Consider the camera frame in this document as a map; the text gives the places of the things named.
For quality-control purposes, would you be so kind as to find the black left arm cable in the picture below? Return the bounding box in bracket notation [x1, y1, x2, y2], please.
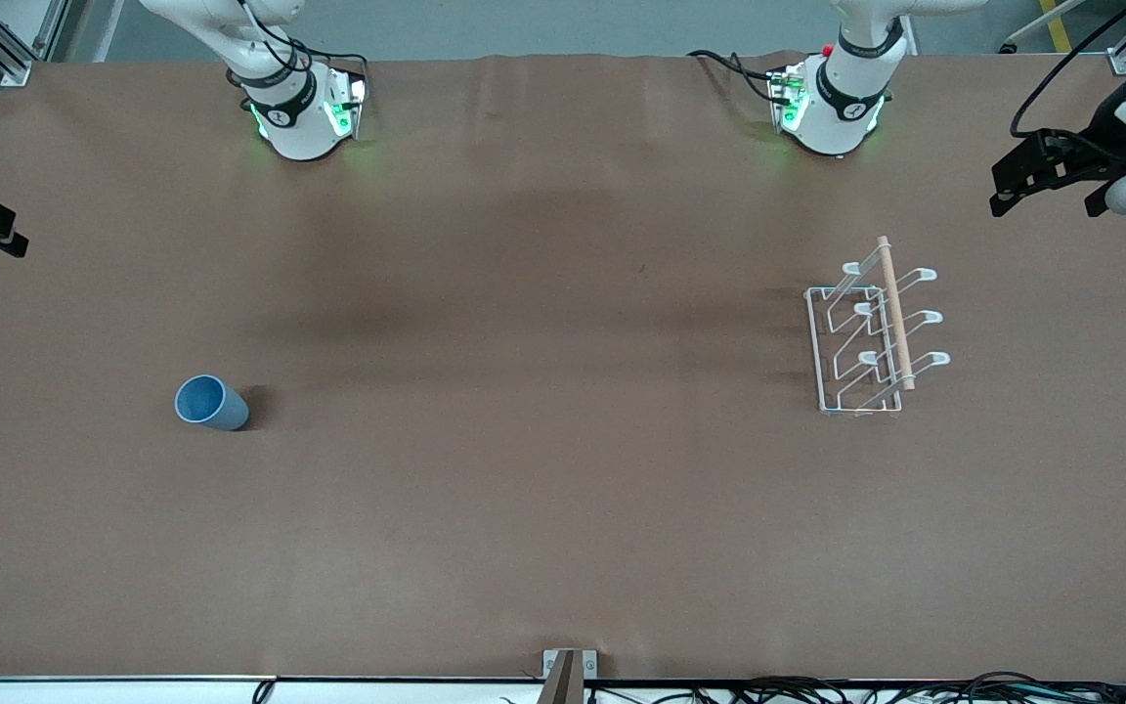
[1009, 0, 1126, 140]

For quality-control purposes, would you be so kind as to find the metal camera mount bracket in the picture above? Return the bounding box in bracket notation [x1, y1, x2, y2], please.
[542, 649, 598, 704]

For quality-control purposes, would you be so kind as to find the black base cable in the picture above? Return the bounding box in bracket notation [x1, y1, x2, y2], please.
[687, 48, 781, 105]
[231, 0, 370, 85]

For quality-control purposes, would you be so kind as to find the blue plastic cup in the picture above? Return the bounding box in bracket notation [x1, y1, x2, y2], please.
[175, 374, 250, 432]

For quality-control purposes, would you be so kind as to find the white wire cup holder rack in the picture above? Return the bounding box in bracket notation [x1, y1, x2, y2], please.
[804, 236, 952, 418]

